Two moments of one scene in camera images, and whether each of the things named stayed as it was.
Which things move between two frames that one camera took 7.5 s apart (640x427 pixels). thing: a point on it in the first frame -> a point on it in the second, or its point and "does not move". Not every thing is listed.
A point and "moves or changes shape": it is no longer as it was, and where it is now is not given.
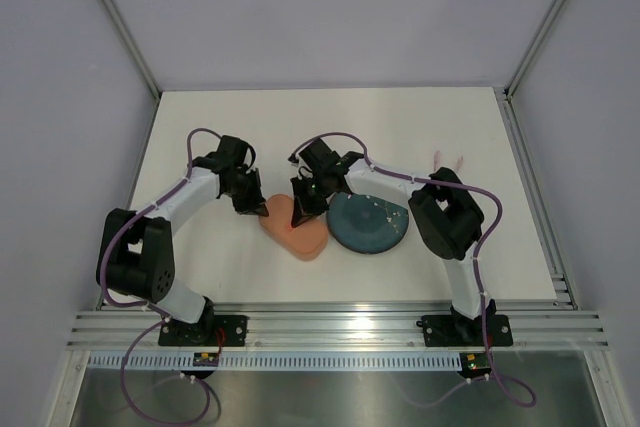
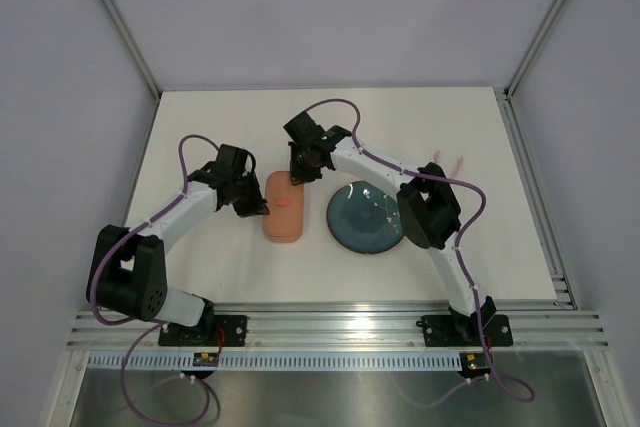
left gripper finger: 262,210 does not move
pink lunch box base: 306,256 -> 283,234
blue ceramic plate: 365,224 does not move
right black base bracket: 465,330 does not move
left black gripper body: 247,193 does not move
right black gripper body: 313,191 -> 308,170
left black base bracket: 207,331 does not move
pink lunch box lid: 310,236 moves or changes shape
